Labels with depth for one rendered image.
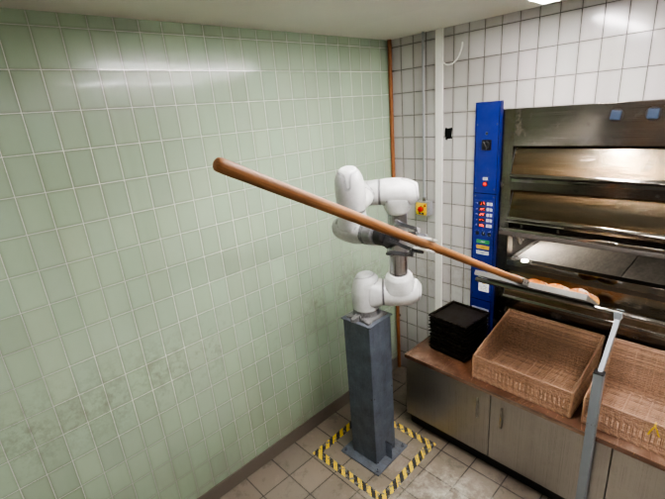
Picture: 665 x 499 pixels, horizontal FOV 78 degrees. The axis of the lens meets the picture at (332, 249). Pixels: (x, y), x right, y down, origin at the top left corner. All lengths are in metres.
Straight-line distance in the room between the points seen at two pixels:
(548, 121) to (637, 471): 1.78
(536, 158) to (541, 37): 0.63
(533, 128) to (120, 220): 2.21
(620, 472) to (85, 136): 2.85
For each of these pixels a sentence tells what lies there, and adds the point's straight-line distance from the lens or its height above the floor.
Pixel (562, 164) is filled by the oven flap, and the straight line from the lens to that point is 2.64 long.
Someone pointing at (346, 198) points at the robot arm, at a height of 1.86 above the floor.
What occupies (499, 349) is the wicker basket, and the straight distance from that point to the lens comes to 2.99.
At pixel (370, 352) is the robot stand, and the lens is 2.46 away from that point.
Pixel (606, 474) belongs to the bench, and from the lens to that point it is 2.66.
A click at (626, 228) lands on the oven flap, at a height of 1.48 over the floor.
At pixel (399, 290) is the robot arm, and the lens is 2.32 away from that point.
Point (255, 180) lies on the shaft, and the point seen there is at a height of 2.04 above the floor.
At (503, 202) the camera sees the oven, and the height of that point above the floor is 1.55.
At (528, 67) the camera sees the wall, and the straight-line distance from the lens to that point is 2.70.
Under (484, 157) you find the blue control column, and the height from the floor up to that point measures 1.82.
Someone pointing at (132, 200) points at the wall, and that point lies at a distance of 2.08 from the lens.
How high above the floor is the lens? 2.16
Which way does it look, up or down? 18 degrees down
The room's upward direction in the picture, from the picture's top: 5 degrees counter-clockwise
